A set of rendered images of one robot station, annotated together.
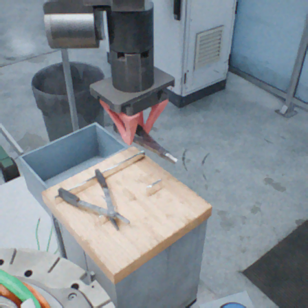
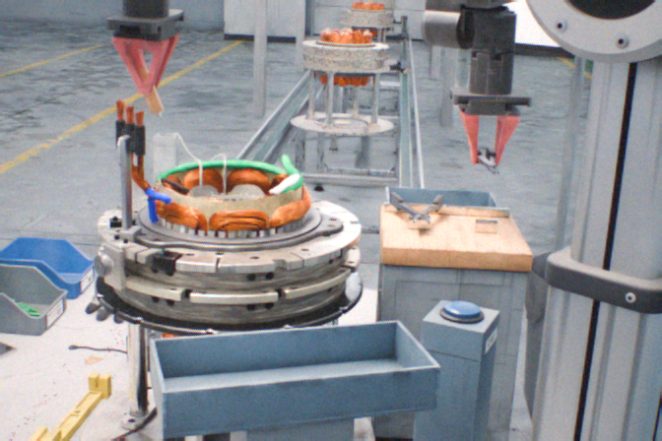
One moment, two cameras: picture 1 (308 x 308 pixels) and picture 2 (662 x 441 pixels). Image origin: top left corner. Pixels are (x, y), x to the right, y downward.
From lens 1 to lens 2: 0.84 m
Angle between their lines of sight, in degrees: 42
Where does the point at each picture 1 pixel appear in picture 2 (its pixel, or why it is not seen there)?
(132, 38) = (484, 36)
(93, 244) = (387, 232)
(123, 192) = (454, 224)
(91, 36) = (453, 31)
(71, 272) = (347, 218)
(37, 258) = (331, 207)
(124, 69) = (474, 67)
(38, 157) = (406, 199)
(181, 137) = not seen: outside the picture
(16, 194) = not seen: hidden behind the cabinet
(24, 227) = not seen: hidden behind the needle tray
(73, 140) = (454, 200)
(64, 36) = (432, 30)
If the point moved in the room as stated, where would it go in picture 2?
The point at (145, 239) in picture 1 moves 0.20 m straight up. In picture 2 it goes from (435, 244) to (448, 89)
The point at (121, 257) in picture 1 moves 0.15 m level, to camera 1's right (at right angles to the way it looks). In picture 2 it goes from (401, 243) to (502, 274)
